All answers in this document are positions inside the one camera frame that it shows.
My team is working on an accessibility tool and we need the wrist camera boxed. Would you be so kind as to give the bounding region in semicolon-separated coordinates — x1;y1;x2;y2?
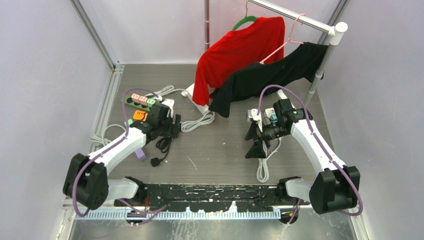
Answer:
161;98;175;117
246;108;263;132

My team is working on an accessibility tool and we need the white coiled cable front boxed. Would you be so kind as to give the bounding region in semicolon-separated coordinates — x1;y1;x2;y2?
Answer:
255;139;282;184

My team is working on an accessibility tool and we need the purple power strip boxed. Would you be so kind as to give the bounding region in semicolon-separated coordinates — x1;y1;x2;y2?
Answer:
134;148;147;161

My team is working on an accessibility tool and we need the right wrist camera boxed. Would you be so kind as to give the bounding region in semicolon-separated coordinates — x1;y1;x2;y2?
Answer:
246;108;263;132

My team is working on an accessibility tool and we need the green power strip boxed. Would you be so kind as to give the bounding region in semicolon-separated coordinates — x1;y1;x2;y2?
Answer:
121;95;150;112

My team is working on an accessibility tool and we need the black shirt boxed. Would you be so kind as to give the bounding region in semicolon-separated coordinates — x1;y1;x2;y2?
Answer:
208;42;329;118

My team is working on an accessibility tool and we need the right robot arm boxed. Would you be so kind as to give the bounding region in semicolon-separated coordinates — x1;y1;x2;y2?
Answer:
245;99;361;214

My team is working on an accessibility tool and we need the white coiled cable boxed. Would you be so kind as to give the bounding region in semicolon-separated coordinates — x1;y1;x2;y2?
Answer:
180;110;216;133
152;85;188;102
255;139;282;184

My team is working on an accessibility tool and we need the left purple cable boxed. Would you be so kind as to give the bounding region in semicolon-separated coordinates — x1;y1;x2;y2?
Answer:
72;87;170;226

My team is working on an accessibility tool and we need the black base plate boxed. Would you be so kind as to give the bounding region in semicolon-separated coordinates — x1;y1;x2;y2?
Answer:
107;183;297;213

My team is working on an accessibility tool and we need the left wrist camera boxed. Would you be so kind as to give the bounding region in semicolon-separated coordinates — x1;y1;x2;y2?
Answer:
161;98;175;117

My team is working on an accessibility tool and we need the orange power strip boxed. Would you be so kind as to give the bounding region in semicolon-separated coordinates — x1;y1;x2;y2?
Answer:
132;110;149;122

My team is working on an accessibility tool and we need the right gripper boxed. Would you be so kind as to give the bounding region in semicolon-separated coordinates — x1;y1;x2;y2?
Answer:
245;120;289;159

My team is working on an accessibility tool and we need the pink hanger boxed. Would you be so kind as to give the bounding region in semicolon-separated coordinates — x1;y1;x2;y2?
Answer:
259;13;306;64

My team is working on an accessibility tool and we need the white power strip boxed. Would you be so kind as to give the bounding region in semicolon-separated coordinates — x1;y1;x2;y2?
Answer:
262;108;276;126

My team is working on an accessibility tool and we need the white coiled cable back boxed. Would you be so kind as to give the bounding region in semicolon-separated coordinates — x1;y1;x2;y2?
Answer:
152;85;188;102

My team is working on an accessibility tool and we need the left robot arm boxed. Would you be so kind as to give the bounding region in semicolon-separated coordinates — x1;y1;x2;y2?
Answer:
63;114;181;217

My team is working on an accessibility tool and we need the green hanger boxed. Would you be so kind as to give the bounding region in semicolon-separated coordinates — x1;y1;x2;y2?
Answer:
231;0;258;31

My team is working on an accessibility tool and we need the red shirt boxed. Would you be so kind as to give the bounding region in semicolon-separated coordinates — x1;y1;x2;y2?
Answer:
192;16;286;106

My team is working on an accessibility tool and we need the white coiled cable middle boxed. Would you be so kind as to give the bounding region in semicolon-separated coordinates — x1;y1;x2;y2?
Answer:
180;110;216;133

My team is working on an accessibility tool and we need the teal green plug adapter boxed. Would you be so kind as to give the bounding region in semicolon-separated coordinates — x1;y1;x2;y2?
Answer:
268;111;278;123

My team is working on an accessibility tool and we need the metal clothes rack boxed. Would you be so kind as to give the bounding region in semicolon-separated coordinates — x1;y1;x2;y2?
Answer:
181;0;349;115

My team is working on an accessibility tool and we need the pink plug adapter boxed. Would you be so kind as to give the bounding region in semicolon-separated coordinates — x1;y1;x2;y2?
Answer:
138;96;149;107
131;93;141;104

